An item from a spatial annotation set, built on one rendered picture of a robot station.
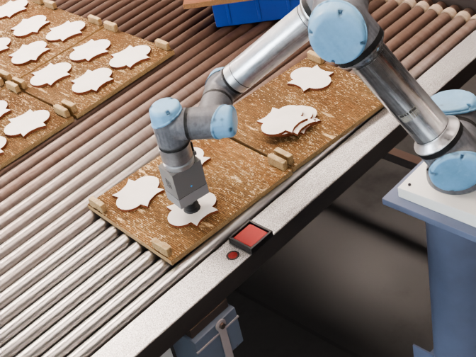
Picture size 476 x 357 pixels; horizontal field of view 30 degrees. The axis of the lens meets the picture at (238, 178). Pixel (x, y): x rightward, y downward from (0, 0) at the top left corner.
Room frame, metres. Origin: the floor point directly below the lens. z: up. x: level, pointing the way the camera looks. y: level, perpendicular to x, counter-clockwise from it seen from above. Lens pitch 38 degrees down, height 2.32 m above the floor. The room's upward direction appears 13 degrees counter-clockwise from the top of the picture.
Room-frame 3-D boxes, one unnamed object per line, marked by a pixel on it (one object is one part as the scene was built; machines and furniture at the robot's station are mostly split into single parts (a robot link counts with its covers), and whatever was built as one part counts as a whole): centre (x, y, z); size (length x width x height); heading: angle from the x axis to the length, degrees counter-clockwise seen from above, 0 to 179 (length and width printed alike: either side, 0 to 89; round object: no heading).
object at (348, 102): (2.04, -0.22, 0.93); 0.41 x 0.35 x 0.02; 124
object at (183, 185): (1.72, 0.13, 1.04); 0.10 x 0.09 x 0.16; 29
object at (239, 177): (1.80, 0.13, 0.93); 0.41 x 0.35 x 0.02; 125
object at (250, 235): (1.58, 0.00, 0.92); 0.06 x 0.06 x 0.01; 38
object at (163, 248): (1.58, 0.21, 0.95); 0.06 x 0.02 x 0.03; 35
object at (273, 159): (1.80, -0.11, 0.95); 0.06 x 0.02 x 0.03; 35
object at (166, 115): (1.70, 0.12, 1.20); 0.09 x 0.08 x 0.11; 73
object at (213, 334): (1.45, 0.15, 0.77); 0.14 x 0.11 x 0.18; 128
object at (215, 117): (1.69, 0.03, 1.20); 0.11 x 0.11 x 0.08; 73
